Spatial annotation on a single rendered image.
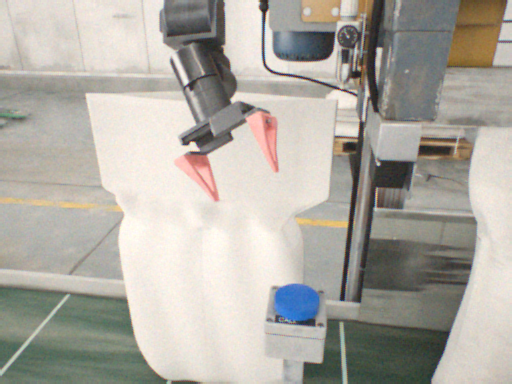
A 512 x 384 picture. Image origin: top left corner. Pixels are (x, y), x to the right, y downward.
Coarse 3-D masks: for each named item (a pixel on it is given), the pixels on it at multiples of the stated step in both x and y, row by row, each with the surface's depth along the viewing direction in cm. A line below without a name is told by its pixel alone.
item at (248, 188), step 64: (128, 128) 80; (320, 128) 77; (128, 192) 86; (192, 192) 81; (256, 192) 81; (320, 192) 82; (128, 256) 84; (192, 256) 81; (256, 256) 79; (192, 320) 86; (256, 320) 85
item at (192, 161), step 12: (228, 132) 58; (204, 144) 58; (216, 144) 58; (180, 156) 57; (192, 156) 56; (204, 156) 59; (180, 168) 55; (192, 168) 55; (204, 168) 59; (204, 180) 56; (216, 192) 57
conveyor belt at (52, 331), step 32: (0, 288) 130; (0, 320) 117; (32, 320) 117; (64, 320) 117; (96, 320) 117; (128, 320) 117; (0, 352) 106; (32, 352) 106; (64, 352) 106; (96, 352) 106; (128, 352) 106; (352, 352) 106; (384, 352) 106; (416, 352) 106
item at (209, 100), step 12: (204, 84) 53; (216, 84) 54; (192, 96) 54; (204, 96) 53; (216, 96) 54; (228, 96) 55; (192, 108) 54; (204, 108) 53; (216, 108) 53; (228, 108) 52; (240, 108) 51; (252, 108) 55; (204, 120) 53; (192, 132) 54; (204, 132) 54
